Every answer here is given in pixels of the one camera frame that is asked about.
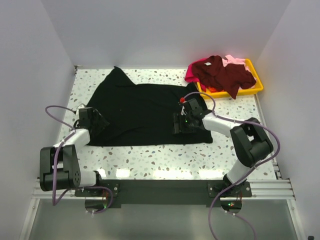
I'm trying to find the yellow plastic tray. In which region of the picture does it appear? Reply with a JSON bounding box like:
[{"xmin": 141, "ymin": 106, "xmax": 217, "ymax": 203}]
[{"xmin": 190, "ymin": 55, "xmax": 264, "ymax": 99}]

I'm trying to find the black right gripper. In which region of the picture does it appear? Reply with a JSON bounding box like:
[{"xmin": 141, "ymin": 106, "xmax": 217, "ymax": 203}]
[{"xmin": 171, "ymin": 113, "xmax": 195, "ymax": 135}]

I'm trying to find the orange red garment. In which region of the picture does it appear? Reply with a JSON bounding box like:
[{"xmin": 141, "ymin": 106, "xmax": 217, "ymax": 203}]
[{"xmin": 206, "ymin": 87, "xmax": 224, "ymax": 93}]

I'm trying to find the maroon t shirt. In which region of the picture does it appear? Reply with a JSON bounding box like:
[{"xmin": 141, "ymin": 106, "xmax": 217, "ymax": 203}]
[{"xmin": 192, "ymin": 55, "xmax": 257, "ymax": 99}]

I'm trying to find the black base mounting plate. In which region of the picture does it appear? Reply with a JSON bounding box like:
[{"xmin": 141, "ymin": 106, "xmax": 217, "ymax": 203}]
[{"xmin": 74, "ymin": 178, "xmax": 252, "ymax": 209}]

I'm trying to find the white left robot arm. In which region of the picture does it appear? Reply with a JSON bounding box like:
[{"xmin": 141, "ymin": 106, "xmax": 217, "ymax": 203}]
[{"xmin": 39, "ymin": 105, "xmax": 110, "ymax": 196}]

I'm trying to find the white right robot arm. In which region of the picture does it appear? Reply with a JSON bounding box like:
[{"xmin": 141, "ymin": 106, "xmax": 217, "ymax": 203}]
[{"xmin": 173, "ymin": 98, "xmax": 274, "ymax": 197}]

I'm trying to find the aluminium frame rail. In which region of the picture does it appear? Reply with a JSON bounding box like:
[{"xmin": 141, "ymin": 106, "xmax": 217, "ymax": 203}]
[{"xmin": 32, "ymin": 162, "xmax": 297, "ymax": 201}]

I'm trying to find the magenta t shirt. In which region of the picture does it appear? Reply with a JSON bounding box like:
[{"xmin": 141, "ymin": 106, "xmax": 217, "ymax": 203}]
[{"xmin": 184, "ymin": 58, "xmax": 206, "ymax": 83}]

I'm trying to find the black t shirt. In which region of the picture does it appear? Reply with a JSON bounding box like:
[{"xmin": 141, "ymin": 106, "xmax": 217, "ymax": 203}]
[{"xmin": 87, "ymin": 67, "xmax": 213, "ymax": 147}]

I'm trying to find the light pink t shirt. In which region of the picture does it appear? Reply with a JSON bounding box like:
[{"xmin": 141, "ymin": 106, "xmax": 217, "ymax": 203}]
[{"xmin": 222, "ymin": 54, "xmax": 253, "ymax": 75}]

